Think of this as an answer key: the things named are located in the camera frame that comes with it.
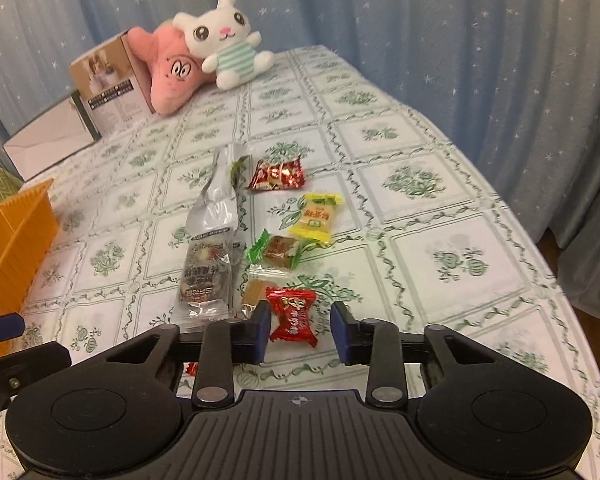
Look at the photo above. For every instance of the small red wrapper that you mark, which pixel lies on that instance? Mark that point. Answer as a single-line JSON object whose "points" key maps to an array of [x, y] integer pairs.
{"points": [[191, 368]]}

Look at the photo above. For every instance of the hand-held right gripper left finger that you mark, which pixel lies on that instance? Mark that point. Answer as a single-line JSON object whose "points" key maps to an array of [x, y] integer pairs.
{"points": [[260, 335]]}

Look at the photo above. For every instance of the white bunny plush toy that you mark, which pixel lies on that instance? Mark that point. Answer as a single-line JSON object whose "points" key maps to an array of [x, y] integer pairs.
{"points": [[225, 42]]}

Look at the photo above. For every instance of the dark red shiny candy packet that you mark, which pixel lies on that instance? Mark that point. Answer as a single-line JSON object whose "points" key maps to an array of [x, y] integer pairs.
{"points": [[277, 175]]}

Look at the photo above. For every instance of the green-wrapped brown candy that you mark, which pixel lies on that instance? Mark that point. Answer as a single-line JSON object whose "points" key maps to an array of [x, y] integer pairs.
{"points": [[277, 250]]}

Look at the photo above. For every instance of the yellow candy packet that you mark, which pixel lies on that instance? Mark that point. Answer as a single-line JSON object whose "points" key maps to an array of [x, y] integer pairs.
{"points": [[315, 220]]}

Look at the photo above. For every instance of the pink starfish plush toy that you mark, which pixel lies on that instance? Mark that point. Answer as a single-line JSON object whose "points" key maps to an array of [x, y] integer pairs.
{"points": [[172, 70]]}

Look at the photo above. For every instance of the clear packet of dark snack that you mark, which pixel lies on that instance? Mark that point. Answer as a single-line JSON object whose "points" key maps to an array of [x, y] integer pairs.
{"points": [[207, 275]]}

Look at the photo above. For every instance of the orange plastic basket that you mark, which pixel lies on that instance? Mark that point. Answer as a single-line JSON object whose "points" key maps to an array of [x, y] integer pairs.
{"points": [[15, 240]]}

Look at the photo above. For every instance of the clear-wrapped brown candy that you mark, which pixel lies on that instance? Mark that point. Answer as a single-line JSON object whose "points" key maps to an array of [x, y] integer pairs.
{"points": [[254, 290]]}

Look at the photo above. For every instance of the white flat box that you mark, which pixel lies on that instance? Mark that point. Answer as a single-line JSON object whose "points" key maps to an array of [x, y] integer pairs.
{"points": [[50, 140]]}

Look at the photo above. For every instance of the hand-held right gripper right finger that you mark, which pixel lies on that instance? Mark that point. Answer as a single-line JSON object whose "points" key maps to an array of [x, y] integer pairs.
{"points": [[341, 335]]}

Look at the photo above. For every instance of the green floral tablecloth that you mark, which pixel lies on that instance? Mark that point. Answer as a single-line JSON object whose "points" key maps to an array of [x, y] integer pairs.
{"points": [[430, 240]]}

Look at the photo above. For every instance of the printed cardboard box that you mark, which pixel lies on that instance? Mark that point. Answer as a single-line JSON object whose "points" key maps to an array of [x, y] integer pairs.
{"points": [[110, 90]]}

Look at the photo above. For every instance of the blue star-print curtain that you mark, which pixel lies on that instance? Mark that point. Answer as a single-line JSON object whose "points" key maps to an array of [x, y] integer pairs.
{"points": [[430, 35]]}

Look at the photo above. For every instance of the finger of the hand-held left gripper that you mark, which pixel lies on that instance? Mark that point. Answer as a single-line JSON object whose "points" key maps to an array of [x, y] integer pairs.
{"points": [[0, 330]]}

